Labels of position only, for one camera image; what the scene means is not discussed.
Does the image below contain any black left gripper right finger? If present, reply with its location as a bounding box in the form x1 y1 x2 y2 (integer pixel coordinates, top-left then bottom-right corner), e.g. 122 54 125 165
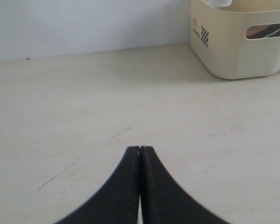
140 146 227 224

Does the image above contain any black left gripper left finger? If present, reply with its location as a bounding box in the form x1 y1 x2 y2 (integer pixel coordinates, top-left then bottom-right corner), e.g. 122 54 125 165
57 146 140 224

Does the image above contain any brown wooden plate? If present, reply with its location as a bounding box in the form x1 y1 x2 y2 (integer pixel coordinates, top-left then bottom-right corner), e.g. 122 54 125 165
245 23 280 39

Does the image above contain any white ceramic bowl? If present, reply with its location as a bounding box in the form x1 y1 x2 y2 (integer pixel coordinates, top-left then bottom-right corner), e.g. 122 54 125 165
267 24 280 38

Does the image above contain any cream plastic storage bin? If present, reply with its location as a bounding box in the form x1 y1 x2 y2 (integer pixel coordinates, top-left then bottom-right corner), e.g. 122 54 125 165
190 0 280 79

